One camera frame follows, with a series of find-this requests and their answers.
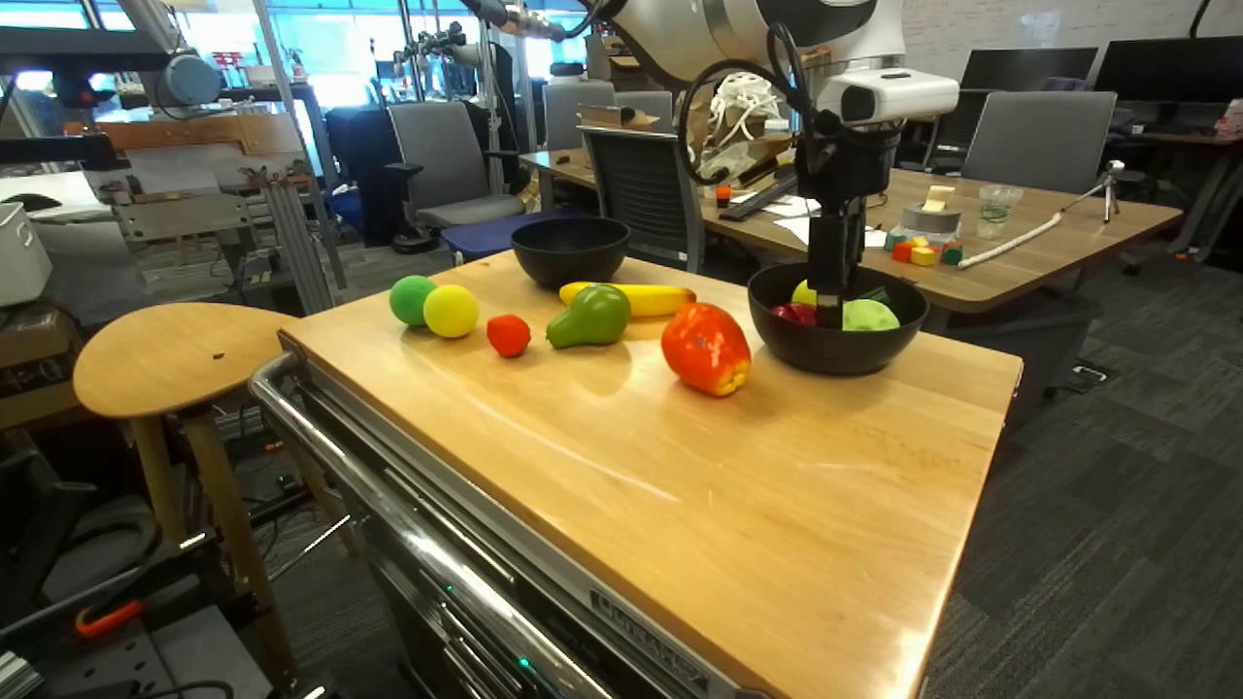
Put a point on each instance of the clear plastic cup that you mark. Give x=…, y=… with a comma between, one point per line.
x=1000, y=203

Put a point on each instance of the green ball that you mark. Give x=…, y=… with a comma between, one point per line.
x=408, y=297

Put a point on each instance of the grey office chair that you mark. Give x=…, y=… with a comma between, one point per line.
x=442, y=156
x=1034, y=143

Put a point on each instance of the dark mesh office chair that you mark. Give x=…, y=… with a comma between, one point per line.
x=644, y=188

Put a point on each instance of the small dark red toy fruit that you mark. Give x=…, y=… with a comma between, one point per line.
x=794, y=317

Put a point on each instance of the light green toy apple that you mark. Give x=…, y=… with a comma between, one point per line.
x=873, y=317

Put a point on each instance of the orange-red toy fruit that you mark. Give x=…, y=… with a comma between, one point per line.
x=705, y=353

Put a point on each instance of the yellow-green ball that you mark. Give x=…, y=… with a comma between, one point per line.
x=451, y=313

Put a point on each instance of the steel tool cabinet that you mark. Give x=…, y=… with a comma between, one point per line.
x=430, y=559

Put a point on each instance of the white paper sheet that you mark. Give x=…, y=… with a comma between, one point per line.
x=794, y=227

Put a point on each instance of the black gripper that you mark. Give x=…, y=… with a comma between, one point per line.
x=850, y=163

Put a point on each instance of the small grey tripod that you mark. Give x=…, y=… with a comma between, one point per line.
x=1114, y=181

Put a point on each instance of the round wooden stool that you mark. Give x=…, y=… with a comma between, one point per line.
x=167, y=357

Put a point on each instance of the yellow toy banana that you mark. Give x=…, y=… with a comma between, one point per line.
x=653, y=301

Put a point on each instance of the white tube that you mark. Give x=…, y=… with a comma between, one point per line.
x=1016, y=238

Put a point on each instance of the yellow toy lemon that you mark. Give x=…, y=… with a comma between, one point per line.
x=804, y=293

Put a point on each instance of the small orange toy piece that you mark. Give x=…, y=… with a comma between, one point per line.
x=902, y=251

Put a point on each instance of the large black bowl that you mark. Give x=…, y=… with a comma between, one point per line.
x=836, y=353

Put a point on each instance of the round grey lamp head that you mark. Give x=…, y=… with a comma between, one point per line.
x=193, y=78

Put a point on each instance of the small yellow toy piece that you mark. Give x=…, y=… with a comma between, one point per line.
x=925, y=254

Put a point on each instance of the cardboard box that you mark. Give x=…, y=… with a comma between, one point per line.
x=636, y=78

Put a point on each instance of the small green toy piece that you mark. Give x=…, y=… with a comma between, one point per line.
x=955, y=258

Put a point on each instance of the green toy pear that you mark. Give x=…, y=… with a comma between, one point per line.
x=584, y=323

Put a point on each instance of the blue seat chair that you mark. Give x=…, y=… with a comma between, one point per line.
x=492, y=234

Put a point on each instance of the black computer monitor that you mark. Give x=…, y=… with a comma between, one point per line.
x=1167, y=68
x=1034, y=68

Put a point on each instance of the small black bowl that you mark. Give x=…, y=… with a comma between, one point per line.
x=569, y=254

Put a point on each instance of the grey metal frame stand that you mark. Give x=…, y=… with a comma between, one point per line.
x=196, y=214

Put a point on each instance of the long black bar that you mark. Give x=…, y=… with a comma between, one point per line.
x=758, y=198

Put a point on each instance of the red toy strawberry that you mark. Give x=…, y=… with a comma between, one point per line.
x=507, y=340

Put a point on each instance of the wooden conference table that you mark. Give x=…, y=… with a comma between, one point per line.
x=1073, y=238

